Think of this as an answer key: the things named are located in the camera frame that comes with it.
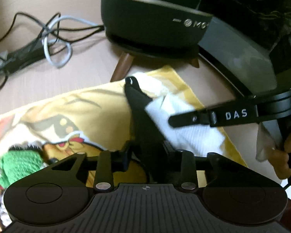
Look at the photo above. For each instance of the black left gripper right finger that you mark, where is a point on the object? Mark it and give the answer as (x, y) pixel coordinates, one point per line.
(179, 168)

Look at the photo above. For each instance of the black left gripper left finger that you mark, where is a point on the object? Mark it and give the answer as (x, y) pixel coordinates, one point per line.
(110, 162)

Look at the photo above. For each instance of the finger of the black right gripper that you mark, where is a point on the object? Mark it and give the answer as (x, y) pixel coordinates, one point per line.
(188, 119)

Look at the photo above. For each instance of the white paper tissue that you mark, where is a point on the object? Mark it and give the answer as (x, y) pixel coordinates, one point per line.
(198, 139)

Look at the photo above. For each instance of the black round case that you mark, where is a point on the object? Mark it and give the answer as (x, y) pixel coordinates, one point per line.
(147, 139)

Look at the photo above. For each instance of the person's right hand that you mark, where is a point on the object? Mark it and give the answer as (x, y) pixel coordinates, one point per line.
(279, 160)

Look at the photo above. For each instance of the yellow printed cloth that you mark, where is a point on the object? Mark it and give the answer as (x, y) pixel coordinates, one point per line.
(92, 119)

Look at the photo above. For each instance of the black round appliance wooden legs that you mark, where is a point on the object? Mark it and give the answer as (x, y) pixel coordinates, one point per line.
(178, 29)

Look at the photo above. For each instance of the black power adapter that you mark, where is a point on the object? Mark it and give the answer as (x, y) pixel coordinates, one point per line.
(25, 56)

